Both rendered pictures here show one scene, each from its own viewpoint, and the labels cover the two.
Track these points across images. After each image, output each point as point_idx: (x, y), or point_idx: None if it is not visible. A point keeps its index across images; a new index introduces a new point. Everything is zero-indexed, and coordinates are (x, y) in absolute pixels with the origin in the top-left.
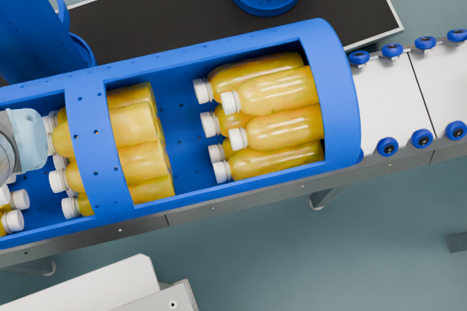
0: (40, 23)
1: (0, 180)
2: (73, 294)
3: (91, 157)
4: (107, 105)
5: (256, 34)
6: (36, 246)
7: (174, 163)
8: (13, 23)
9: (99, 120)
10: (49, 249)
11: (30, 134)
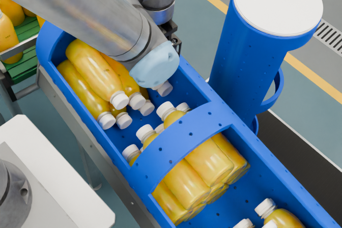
0: (251, 90)
1: (111, 45)
2: (65, 177)
3: (170, 140)
4: (214, 134)
5: (337, 226)
6: (97, 150)
7: (199, 218)
8: (241, 72)
9: (200, 132)
10: (99, 161)
11: (159, 60)
